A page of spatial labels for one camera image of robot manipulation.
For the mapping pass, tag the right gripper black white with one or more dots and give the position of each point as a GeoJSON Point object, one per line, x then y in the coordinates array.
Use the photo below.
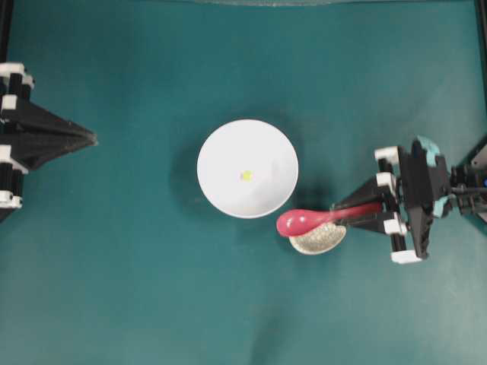
{"type": "Point", "coordinates": [417, 179]}

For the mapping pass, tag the white round bowl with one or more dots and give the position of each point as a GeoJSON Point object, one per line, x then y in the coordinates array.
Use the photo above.
{"type": "Point", "coordinates": [241, 145]}

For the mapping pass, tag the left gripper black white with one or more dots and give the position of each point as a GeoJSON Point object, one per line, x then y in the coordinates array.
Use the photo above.
{"type": "Point", "coordinates": [18, 157]}

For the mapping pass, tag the beige crackle spoon rest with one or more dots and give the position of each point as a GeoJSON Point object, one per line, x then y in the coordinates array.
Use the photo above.
{"type": "Point", "coordinates": [319, 240]}

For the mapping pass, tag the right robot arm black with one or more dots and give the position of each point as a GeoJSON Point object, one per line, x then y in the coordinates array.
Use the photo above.
{"type": "Point", "coordinates": [468, 183]}

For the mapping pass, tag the red plastic spoon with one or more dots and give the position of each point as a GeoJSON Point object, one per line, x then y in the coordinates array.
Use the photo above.
{"type": "Point", "coordinates": [298, 222]}

